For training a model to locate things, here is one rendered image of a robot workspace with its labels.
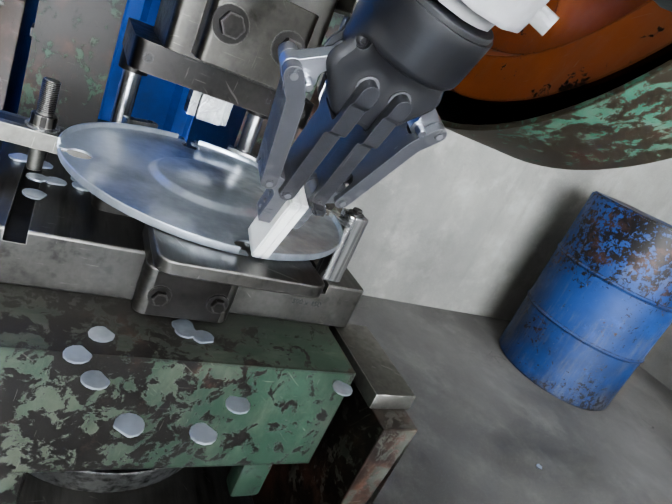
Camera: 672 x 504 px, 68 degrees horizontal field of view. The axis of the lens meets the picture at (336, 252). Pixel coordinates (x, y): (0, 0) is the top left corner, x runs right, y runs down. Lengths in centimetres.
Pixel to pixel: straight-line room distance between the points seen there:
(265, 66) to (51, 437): 40
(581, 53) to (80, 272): 58
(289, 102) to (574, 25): 49
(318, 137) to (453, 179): 206
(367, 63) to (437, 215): 213
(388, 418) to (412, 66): 42
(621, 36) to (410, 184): 169
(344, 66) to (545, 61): 42
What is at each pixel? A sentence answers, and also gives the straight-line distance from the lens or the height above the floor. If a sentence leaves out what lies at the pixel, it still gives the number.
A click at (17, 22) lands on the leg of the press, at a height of 81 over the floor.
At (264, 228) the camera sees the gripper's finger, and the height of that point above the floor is 81.
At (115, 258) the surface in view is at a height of 69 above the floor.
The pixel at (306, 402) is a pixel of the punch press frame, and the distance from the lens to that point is 60.
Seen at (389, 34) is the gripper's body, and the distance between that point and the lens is 28.
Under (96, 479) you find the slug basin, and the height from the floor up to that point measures 39.
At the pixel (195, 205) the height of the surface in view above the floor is 78.
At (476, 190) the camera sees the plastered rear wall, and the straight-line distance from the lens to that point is 249.
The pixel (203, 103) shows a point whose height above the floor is 84.
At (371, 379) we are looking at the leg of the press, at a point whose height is 64.
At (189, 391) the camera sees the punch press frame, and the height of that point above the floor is 61.
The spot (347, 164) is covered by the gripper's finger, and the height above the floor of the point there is 89.
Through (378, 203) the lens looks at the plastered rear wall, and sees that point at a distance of 222.
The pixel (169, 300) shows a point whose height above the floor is 67.
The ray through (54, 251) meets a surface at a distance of 54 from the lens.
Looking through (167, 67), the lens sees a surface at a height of 87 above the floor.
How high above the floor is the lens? 95
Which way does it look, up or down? 20 degrees down
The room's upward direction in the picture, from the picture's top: 25 degrees clockwise
